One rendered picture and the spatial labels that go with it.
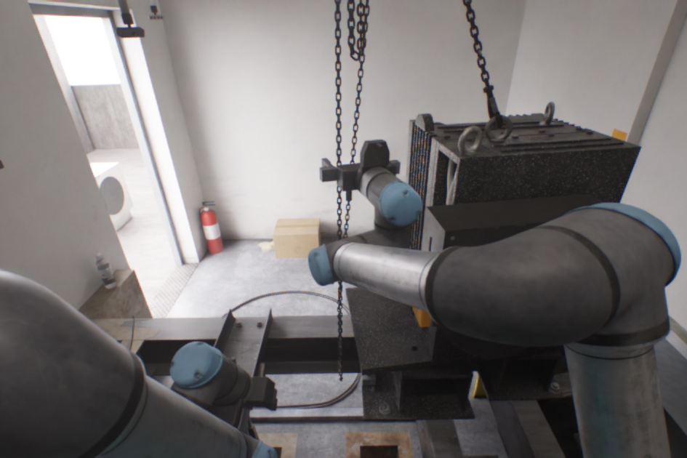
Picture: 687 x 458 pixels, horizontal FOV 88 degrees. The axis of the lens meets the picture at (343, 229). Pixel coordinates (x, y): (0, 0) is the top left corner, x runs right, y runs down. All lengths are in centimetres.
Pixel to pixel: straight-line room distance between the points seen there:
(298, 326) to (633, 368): 146
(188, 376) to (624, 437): 58
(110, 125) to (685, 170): 803
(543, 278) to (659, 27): 198
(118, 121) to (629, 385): 806
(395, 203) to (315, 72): 264
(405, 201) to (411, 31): 266
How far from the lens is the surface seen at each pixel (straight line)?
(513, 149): 101
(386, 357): 131
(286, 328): 177
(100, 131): 841
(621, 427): 53
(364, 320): 143
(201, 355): 67
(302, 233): 330
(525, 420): 158
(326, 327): 175
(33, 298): 34
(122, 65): 314
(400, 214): 66
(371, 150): 76
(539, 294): 36
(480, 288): 36
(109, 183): 461
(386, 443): 218
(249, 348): 172
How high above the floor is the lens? 189
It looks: 29 degrees down
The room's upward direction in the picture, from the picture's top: 2 degrees counter-clockwise
